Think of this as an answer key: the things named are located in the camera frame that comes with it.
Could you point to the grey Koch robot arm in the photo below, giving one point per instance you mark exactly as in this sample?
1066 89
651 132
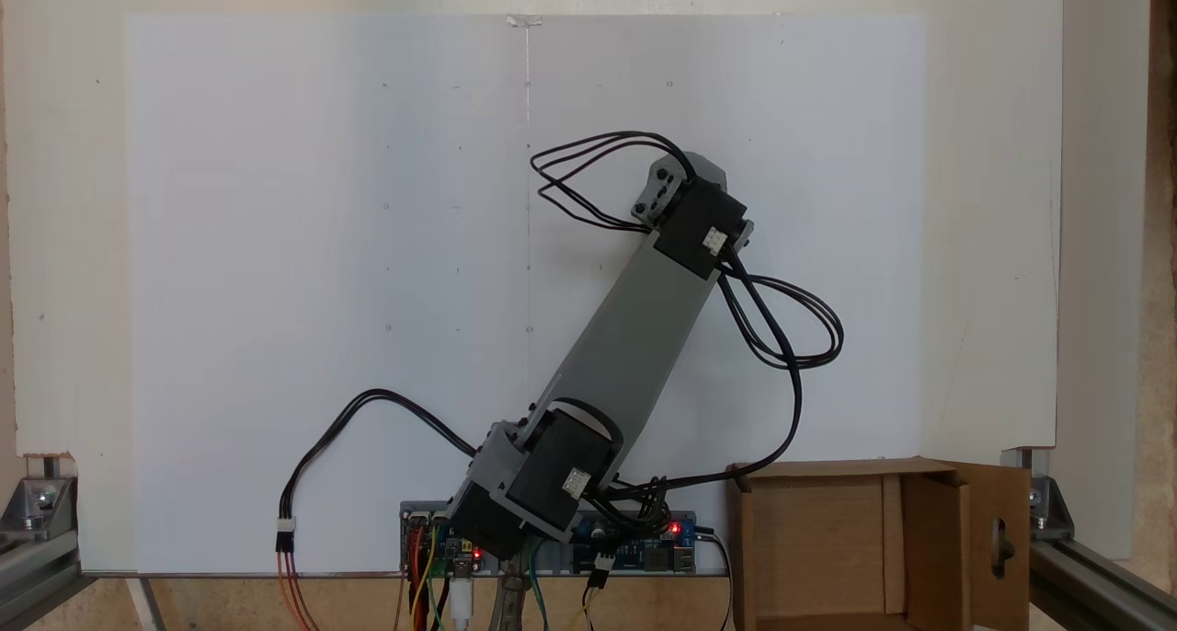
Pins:
634 318

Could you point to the blue circuit board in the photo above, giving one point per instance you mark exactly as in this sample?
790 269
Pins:
644 548

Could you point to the white paper sheet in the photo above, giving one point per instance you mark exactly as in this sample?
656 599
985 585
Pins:
322 199

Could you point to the open cardboard box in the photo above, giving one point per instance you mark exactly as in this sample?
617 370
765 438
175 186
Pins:
828 548

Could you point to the metal table clamp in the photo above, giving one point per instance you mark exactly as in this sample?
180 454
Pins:
510 603

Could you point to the metal corner bracket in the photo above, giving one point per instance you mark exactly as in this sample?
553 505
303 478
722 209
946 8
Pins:
37 498
1044 498

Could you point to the aluminium frame post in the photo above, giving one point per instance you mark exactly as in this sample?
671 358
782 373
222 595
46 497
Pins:
32 571
1094 585

